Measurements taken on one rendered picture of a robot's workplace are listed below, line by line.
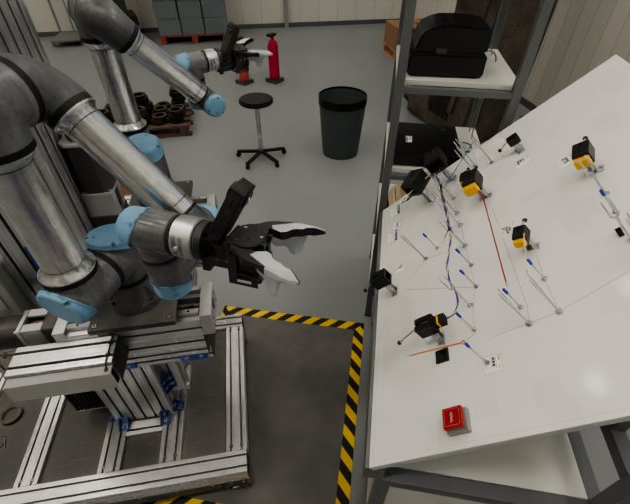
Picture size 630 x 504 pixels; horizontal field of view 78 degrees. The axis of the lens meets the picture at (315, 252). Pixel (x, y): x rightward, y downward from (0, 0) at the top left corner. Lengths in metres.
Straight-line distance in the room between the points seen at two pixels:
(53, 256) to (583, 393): 1.09
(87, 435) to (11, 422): 0.37
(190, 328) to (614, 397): 1.02
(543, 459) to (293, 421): 1.21
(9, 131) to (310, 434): 1.80
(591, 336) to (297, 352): 1.70
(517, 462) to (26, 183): 1.37
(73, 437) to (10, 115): 1.65
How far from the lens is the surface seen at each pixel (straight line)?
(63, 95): 0.87
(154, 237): 0.71
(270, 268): 0.58
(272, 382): 2.31
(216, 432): 2.00
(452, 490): 1.30
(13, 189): 0.86
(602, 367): 0.99
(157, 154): 1.47
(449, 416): 1.05
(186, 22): 8.56
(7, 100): 0.82
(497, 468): 1.37
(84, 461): 2.14
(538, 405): 1.00
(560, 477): 1.43
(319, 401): 2.24
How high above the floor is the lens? 1.99
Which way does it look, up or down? 42 degrees down
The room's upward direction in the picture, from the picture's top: straight up
